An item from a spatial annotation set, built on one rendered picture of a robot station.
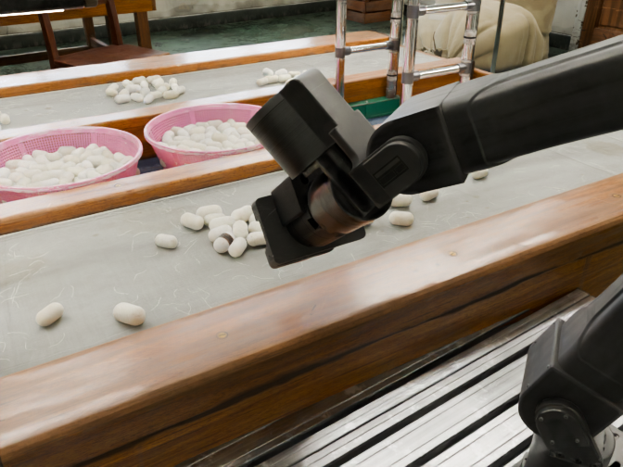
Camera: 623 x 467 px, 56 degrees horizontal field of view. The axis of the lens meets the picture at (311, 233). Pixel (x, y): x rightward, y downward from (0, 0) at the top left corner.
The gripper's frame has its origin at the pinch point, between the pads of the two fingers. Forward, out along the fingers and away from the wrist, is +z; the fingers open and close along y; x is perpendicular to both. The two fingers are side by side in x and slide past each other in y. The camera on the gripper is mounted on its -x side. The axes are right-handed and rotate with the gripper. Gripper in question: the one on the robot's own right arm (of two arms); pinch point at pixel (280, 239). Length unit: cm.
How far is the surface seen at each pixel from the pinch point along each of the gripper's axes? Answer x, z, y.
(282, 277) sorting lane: 3.7, 7.4, -1.7
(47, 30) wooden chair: -150, 212, -12
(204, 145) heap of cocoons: -25.5, 41.6, -9.2
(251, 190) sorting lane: -11.7, 25.6, -8.9
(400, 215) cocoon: 0.4, 8.5, -21.8
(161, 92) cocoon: -48, 67, -12
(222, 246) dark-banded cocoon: -2.8, 12.8, 2.6
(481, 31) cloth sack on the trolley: -103, 174, -232
